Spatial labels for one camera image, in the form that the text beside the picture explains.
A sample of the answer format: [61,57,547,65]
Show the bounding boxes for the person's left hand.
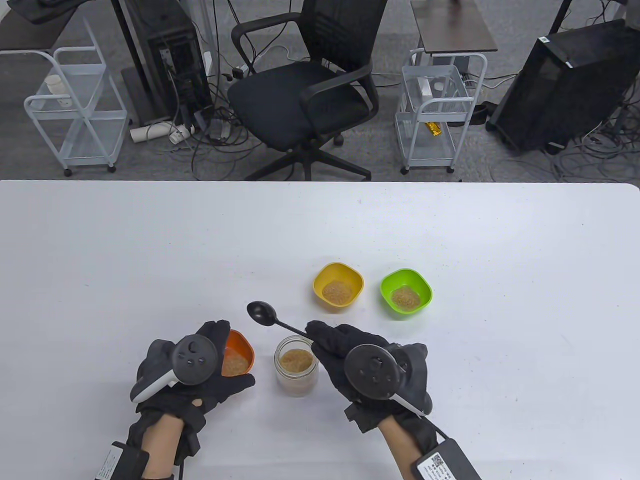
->
[126,320,257,467]

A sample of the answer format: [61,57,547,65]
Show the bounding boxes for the person's right hand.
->
[305,320,441,454]

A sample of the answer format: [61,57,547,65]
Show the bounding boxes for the orange plastic dish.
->
[221,330,256,378]

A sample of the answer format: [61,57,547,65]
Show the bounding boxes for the brown sugar granules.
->
[321,280,354,306]
[391,286,422,310]
[277,349,317,396]
[222,350,251,377]

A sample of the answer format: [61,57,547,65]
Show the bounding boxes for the black long-handled spoon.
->
[247,301,314,341]

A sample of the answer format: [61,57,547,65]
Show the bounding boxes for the clear glass jar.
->
[274,335,320,397]

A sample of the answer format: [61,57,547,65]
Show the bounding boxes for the yellow plastic dish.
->
[313,262,365,311]

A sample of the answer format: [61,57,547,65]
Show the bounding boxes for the green plastic dish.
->
[380,268,433,317]

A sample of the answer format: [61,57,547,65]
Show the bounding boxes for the person's right forearm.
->
[377,417,427,480]

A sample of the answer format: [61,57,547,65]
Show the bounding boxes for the person's left forearm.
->
[142,414,185,480]

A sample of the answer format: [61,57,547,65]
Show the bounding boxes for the black grey tracking controller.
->
[130,335,220,404]
[343,343,434,416]

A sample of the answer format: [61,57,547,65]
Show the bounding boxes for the black wrist sensor box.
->
[95,441,151,480]
[411,437,484,480]

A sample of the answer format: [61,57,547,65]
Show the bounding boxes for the white rolled tube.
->
[130,122,174,145]

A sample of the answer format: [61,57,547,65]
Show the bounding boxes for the black office chair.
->
[227,0,390,182]

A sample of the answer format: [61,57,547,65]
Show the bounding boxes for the black computer tower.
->
[486,19,640,155]
[111,0,215,127]

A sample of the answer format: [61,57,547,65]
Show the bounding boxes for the brown wooden side table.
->
[411,0,499,76]

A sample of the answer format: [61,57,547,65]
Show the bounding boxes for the dark desk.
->
[0,0,83,53]

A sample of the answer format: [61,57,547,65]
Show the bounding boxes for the black metal stand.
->
[547,0,575,36]

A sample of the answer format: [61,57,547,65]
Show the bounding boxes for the tangle of floor cables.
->
[490,75,640,184]
[170,0,263,182]

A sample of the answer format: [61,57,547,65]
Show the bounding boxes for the white wire utility cart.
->
[395,48,488,175]
[24,19,129,177]

